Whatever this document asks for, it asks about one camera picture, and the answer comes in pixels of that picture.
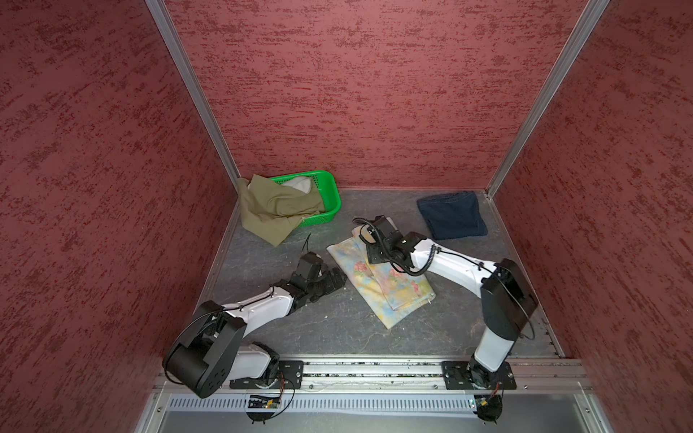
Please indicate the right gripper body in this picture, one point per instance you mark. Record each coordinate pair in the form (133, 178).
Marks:
(378, 253)

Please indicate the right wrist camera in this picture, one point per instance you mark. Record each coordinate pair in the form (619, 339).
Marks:
(383, 231)

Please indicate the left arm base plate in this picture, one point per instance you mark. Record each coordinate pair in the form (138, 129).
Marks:
(289, 373)

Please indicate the right aluminium corner post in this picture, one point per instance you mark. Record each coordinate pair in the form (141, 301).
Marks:
(583, 28)

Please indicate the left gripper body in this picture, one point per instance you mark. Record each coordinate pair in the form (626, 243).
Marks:
(323, 285)

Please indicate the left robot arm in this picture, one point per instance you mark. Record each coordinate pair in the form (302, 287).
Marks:
(211, 350)

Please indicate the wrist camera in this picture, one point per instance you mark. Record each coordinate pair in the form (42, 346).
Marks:
(383, 231)
(310, 266)

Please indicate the aluminium corner post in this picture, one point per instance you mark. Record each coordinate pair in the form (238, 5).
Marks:
(583, 28)
(167, 30)

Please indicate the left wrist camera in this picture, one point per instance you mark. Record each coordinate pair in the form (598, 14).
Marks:
(310, 266)

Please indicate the olive green skirt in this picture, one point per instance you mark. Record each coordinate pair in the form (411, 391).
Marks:
(272, 211)

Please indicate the white slotted cable duct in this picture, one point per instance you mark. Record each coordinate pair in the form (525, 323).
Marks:
(377, 404)

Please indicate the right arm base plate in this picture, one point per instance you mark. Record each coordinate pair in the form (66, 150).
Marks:
(472, 376)

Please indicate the pastel patterned skirt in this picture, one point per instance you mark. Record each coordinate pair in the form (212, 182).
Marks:
(390, 294)

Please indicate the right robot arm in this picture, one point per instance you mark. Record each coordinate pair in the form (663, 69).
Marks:
(507, 302)

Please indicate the blue denim skirt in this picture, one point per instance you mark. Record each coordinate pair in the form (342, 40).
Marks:
(453, 215)

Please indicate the green plastic basket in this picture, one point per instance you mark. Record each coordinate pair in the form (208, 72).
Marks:
(326, 184)

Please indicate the left aluminium corner post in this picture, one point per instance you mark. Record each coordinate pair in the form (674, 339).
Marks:
(167, 30)

